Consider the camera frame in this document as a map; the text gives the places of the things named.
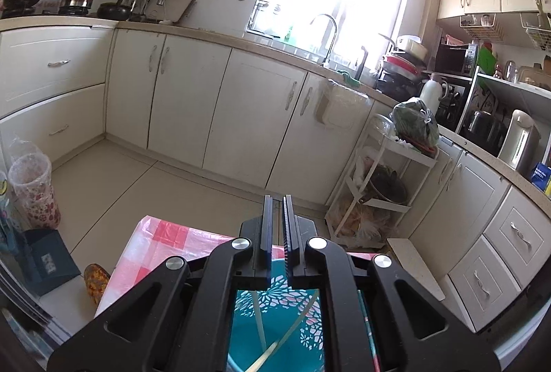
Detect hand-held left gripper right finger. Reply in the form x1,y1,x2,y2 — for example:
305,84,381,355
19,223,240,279
282,195,502,372

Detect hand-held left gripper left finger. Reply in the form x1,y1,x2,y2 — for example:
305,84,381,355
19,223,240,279
46,195,274,372

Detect teal floral cutout plastic basket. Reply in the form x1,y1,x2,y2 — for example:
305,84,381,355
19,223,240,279
227,258,380,372

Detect wooden chopstick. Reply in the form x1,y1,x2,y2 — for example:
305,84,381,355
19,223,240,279
254,291,265,360
250,293,320,372

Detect plastic bags of food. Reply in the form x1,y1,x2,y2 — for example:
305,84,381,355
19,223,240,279
333,197,388,248

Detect red checked plastic tablecloth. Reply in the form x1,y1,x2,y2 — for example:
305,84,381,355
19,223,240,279
94,215,390,372

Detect metal bowl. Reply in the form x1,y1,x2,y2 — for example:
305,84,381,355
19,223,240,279
366,165,407,205

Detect cream long door cabinet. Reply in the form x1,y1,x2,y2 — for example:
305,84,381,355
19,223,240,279
105,30,388,209

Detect white tiered rack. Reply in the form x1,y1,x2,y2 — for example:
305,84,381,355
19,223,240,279
325,114,440,250

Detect white hanging door bin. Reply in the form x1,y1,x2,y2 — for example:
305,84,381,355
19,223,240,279
316,78,371,129

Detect orange patterned slipper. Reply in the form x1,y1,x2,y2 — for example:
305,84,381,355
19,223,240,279
83,263,110,306

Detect bag of green vegetables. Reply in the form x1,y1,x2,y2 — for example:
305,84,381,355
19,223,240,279
389,97,440,149

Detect green cloth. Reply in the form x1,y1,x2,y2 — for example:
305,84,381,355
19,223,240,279
336,70,361,87

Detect cream cabinet with small drawers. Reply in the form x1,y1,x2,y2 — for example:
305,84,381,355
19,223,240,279
409,131,551,332

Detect white thermos jug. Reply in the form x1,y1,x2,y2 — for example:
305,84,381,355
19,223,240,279
419,75,448,114

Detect stack of pots and basins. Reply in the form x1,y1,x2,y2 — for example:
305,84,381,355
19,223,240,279
374,35,429,97

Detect dark blue box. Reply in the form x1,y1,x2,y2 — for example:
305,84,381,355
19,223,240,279
21,228,82,297

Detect chrome sink faucet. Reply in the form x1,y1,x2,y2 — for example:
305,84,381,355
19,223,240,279
309,14,339,67

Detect stainless steel pot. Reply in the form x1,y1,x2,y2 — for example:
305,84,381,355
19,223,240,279
462,109,509,155

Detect waste bin with plastic bag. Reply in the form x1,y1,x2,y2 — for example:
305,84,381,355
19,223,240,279
8,135,62,231

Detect black microwave oven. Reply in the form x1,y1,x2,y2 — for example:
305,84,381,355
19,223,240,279
435,42,478,75

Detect white electric water boiler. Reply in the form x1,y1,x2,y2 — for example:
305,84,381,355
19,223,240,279
498,109,541,177

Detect grey cutting board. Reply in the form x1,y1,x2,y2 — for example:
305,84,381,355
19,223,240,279
146,0,198,20

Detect blue carton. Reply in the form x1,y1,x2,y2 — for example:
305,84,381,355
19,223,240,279
529,163,551,194

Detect cream two-drawer cabinet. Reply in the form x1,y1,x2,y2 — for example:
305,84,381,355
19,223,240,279
0,27,118,166

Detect white countertop shelf unit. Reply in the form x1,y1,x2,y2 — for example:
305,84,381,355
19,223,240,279
456,66,551,144

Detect green plastic board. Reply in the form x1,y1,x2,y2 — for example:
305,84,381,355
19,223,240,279
476,45,496,73

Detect black cooking pot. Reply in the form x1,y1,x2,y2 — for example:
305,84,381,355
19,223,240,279
97,2,132,20

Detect hanging wire basket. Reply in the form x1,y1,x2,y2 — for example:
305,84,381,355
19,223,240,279
458,12,504,41
520,12,551,50

